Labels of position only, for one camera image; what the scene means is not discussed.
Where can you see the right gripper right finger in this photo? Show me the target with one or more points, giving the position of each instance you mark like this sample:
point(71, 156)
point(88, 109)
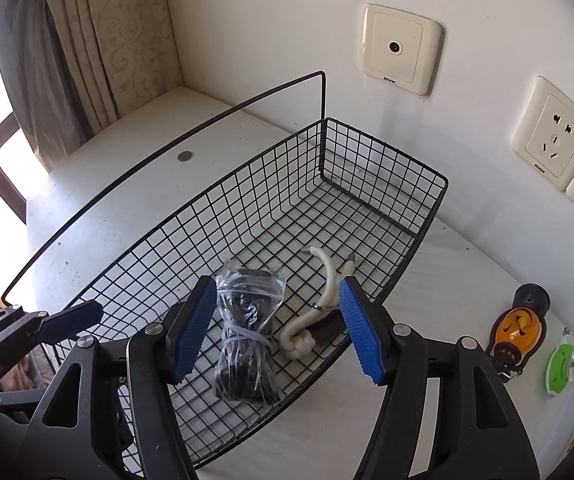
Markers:
point(479, 433)

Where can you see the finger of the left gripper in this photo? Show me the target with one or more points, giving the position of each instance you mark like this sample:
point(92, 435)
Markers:
point(68, 323)

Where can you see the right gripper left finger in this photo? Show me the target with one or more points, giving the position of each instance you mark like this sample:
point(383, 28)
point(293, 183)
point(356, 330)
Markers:
point(106, 397)

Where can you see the green round plug device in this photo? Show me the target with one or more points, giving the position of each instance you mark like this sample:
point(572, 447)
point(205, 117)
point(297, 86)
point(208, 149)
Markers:
point(557, 373)

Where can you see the orange pumpkin lantern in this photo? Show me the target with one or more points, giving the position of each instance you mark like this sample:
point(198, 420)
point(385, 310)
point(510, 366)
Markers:
point(519, 332)

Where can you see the black bundle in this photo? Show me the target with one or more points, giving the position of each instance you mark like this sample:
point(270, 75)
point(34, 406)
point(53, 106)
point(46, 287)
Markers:
point(247, 334)

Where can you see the left human hand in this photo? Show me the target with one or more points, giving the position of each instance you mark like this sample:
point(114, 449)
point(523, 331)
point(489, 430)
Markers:
point(31, 372)

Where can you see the small grey round disc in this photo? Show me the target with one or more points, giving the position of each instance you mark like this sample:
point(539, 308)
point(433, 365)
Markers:
point(184, 156)

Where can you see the patterned beige curtain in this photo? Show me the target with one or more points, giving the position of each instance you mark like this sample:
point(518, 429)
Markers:
point(72, 68)

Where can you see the left white power socket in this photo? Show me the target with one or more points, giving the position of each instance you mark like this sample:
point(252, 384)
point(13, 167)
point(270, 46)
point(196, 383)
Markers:
point(544, 136)

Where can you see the black wire basket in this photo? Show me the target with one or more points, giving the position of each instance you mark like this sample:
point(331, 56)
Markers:
point(320, 197)

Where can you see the white coax wall plate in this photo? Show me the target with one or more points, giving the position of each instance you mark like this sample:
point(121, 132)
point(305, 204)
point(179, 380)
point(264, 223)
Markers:
point(400, 47)

